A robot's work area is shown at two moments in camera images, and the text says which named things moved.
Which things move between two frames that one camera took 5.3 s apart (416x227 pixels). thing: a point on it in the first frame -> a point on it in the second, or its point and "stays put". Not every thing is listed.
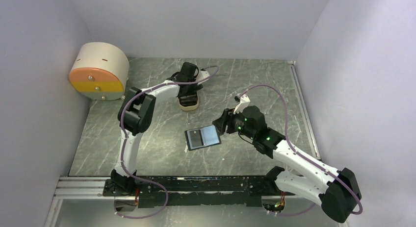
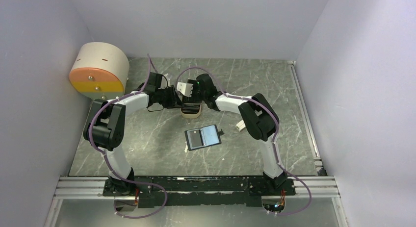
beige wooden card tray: x=190 y=108 -> x=192 y=115
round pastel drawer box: x=100 y=71 stays put
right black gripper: x=226 y=118 -> x=193 y=99
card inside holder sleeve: x=196 y=138 stays put
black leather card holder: x=202 y=137 stays put
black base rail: x=156 y=190 stays put
